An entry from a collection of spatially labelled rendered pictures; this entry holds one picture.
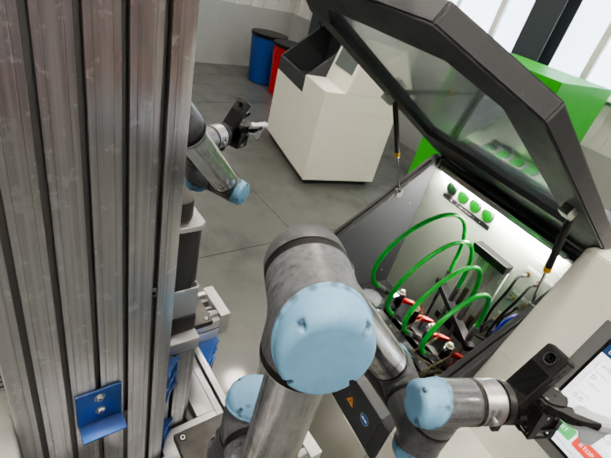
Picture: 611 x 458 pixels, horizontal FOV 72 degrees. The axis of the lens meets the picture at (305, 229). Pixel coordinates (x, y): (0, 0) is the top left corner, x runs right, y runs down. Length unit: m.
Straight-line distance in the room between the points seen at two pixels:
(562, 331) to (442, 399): 0.58
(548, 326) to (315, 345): 0.88
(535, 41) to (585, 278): 4.08
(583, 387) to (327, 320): 0.89
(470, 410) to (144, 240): 0.55
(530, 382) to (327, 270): 0.45
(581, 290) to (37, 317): 1.12
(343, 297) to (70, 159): 0.35
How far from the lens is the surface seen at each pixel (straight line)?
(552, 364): 0.81
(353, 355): 0.48
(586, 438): 0.91
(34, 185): 0.57
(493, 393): 0.78
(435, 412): 0.72
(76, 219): 0.60
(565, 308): 1.24
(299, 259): 0.50
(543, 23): 5.13
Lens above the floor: 1.98
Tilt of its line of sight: 32 degrees down
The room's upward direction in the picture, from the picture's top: 16 degrees clockwise
